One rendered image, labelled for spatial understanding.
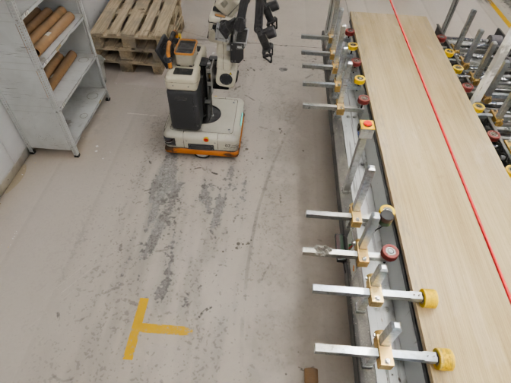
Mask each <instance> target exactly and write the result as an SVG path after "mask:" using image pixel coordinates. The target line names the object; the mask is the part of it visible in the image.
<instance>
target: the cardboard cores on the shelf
mask: <svg viewBox="0 0 511 383"><path fill-rule="evenodd" d="M74 19H75V16H74V15H73V14H72V13H71V12H70V11H67V10H66V9H65V8H64V7H62V6H59V7H57V9H56V10H54V11H52V9H51V8H44V9H43V10H42V11H41V10H40V9H39V8H38V7H35V8H34V9H33V10H32V11H31V12H30V13H29V14H28V15H27V16H26V17H25V18H24V19H23V22H24V25H25V27H26V28H27V32H28V33H29V36H30V38H31V41H32V43H33V46H34V48H35V50H36V53H37V55H38V57H40V56H41V55H42V54H43V53H44V52H45V51H46V49H47V48H48V47H49V46H50V45H51V44H52V43H53V42H54V41H55V40H56V39H57V38H58V36H59V35H60V34H61V33H62V32H63V31H64V30H65V29H66V28H67V27H68V25H69V24H70V23H71V22H72V21H73V20H74ZM76 57H77V54H76V52H74V51H72V50H70V51H69V52H68V53H67V55H66V56H65V57H64V55H63V54H61V53H60V52H59V51H58V52H57V53H56V54H55V55H54V56H53V57H52V59H51V60H50V61H49V63H48V64H47V65H46V67H45V68H44V71H45V73H46V76H47V78H48V80H49V83H50V85H51V88H52V91H54V90H55V88H56V87H57V85H58V84H59V82H60V80H61V79H62V78H63V76H64V75H65V73H66V71H67V70H68V69H69V68H70V66H71V64H72V63H73V61H74V60H75V59H76Z"/></svg>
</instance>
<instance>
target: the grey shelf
mask: <svg viewBox="0 0 511 383"><path fill-rule="evenodd" d="M76 1H77V2H76ZM77 3H78V4H77ZM37 5H38V6H37ZM59 6H62V7H64V8H65V9H66V10H67V11H70V12H71V13H72V14H73V15H74V16H75V19H74V20H73V21H72V22H71V23H70V24H69V25H68V27H67V28H66V29H65V30H64V31H63V32H62V33H61V34H60V35H59V36H58V38H57V39H56V40H55V41H54V42H53V43H52V44H51V45H50V46H49V47H48V48H47V49H46V51H45V52H44V53H43V54H42V55H41V56H40V57H38V55H37V52H36V50H35V48H34V46H33V43H32V41H31V38H30V36H29V33H28V32H27V28H26V27H25V25H24V22H23V19H24V18H25V17H26V16H27V15H28V14H29V13H30V12H31V11H32V10H33V9H34V8H35V7H39V9H40V10H41V11H42V10H43V9H44V8H51V9H52V11H54V10H56V9H57V7H59ZM78 8H79V9H78ZM79 11H80V12H79ZM82 21H83V22H82ZM21 22H22V23H21ZM83 23H84V24H83ZM15 24H16V25H15ZM85 24H86V25H85ZM84 28H85V29H84ZM18 31H19V32H18ZM85 31H86V32H85ZM86 33H87V34H86ZM21 37H22V39H21ZM25 40H26V41H25ZM88 40H89V42H88ZM89 43H90V44H89ZM24 44H25V45H24ZM92 47H93V48H92ZM70 50H72V51H74V52H76V54H77V57H76V59H75V60H74V61H73V63H72V64H71V66H70V68H69V69H68V70H67V71H66V73H65V75H64V76H63V78H62V79H61V80H60V82H59V84H58V85H57V87H56V88H55V90H54V91H52V88H51V85H50V83H49V80H48V78H47V76H46V73H45V71H44V68H45V67H46V65H47V64H48V63H49V61H50V60H51V59H52V57H53V56H54V55H55V54H56V53H57V52H58V51H59V52H60V53H61V54H63V55H64V57H65V56H66V55H67V53H68V52H69V51H70ZM91 50H92V52H91ZM27 51H28V52H27ZM28 53H29V54H28ZM92 53H93V54H92ZM95 62H96V64H95ZM96 65H97V66H96ZM97 70H98V71H97ZM98 72H99V74H98ZM38 75H39V76H38ZM99 75H100V76H99ZM100 80H101V81H100ZM41 82H42V83H41ZM101 82H102V83H101ZM102 85H103V86H102ZM44 89H45V90H44ZM105 94H106V101H110V96H109V94H108V91H107V88H106V84H105V80H104V78H103V73H102V71H101V67H100V63H99V60H98V58H97V53H96V50H95V48H94V43H93V40H92V37H91V34H90V30H89V27H88V25H87V20H86V17H85V14H84V10H83V7H82V4H81V0H0V100H1V101H2V103H3V105H4V107H5V108H6V110H7V112H8V114H9V116H10V117H11V120H12V122H13V123H14V125H15V127H16V128H17V130H18V132H19V134H20V135H21V137H22V139H23V141H24V143H25V144H26V146H27V148H28V150H29V153H30V154H35V153H36V150H32V147H34V148H44V149H55V150H72V152H73V154H74V157H78V158H79V156H80V153H79V151H78V149H77V146H76V145H77V143H78V141H79V140H80V137H81V134H82V132H83V130H84V129H85V128H86V127H87V125H88V124H89V122H90V120H91V119H92V117H93V115H94V113H95V112H96V110H97V108H98V106H99V105H100V103H101V101H102V99H103V98H104V96H105ZM76 149H77V150H76Z"/></svg>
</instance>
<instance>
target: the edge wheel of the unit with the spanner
mask: <svg viewBox="0 0 511 383"><path fill-rule="evenodd" d="M380 253H381V256H382V257H383V258H384V259H385V260H386V261H395V260H396V259H397V257H398V256H399V250H398V249H397V248H396V247H395V246H394V245H391V244H386V245H384V246H383V247H382V250H381V252H380Z"/></svg>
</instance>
